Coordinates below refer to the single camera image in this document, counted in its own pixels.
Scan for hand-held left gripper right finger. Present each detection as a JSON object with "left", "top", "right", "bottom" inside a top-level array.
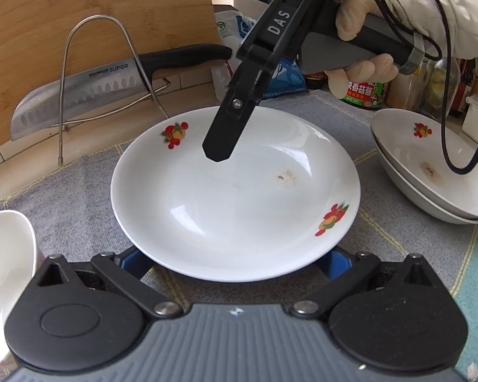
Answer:
[{"left": 291, "top": 246, "right": 437, "bottom": 321}]

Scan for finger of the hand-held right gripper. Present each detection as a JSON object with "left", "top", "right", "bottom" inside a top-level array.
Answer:
[{"left": 202, "top": 44, "right": 281, "bottom": 164}]

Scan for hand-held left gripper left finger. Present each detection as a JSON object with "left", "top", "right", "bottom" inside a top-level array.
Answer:
[{"left": 35, "top": 246, "right": 184, "bottom": 321}]

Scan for white plate two fruit prints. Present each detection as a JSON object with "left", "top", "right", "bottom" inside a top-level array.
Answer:
[{"left": 111, "top": 106, "right": 361, "bottom": 284}]

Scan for white bowl pink floral print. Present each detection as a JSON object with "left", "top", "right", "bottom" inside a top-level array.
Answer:
[{"left": 0, "top": 209, "right": 39, "bottom": 371}]

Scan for person's right hand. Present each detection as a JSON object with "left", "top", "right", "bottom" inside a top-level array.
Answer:
[{"left": 322, "top": 0, "right": 401, "bottom": 95}]

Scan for small clear plastic container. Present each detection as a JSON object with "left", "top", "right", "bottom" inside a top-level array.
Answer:
[{"left": 211, "top": 63, "right": 229, "bottom": 102}]

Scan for dark soy sauce bottle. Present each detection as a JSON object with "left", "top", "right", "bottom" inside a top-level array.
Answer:
[{"left": 303, "top": 69, "right": 328, "bottom": 90}]

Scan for grey green checked cloth mat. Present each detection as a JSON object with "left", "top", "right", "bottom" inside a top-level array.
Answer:
[{"left": 0, "top": 89, "right": 478, "bottom": 371}]

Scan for white blue salt bag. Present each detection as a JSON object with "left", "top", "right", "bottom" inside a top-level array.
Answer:
[{"left": 214, "top": 11, "right": 308, "bottom": 101}]

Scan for green lid sauce tub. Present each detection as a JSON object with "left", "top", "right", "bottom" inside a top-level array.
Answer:
[{"left": 340, "top": 79, "right": 392, "bottom": 111}]

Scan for yellow lid spice jar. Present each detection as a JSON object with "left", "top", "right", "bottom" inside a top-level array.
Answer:
[{"left": 386, "top": 67, "right": 420, "bottom": 113}]

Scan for red sauce bottle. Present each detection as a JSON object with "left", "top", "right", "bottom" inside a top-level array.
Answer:
[{"left": 456, "top": 59, "right": 478, "bottom": 117}]

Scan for bamboo cutting board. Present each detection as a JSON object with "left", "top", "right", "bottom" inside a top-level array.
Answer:
[{"left": 0, "top": 0, "right": 216, "bottom": 160}]

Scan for metal wire rack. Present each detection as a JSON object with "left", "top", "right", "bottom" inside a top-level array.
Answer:
[{"left": 57, "top": 15, "right": 172, "bottom": 166}]

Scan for steel kitchen knife black handle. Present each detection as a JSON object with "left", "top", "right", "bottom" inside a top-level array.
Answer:
[{"left": 10, "top": 44, "right": 232, "bottom": 142}]

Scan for black cable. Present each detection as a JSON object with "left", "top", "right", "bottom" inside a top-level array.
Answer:
[{"left": 356, "top": 0, "right": 478, "bottom": 175}]

